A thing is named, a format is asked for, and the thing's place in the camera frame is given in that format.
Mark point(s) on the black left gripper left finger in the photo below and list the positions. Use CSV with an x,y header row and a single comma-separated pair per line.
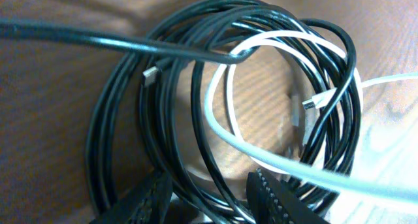
x,y
146,203

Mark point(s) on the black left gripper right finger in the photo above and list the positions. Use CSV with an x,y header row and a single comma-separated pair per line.
x,y
272,203

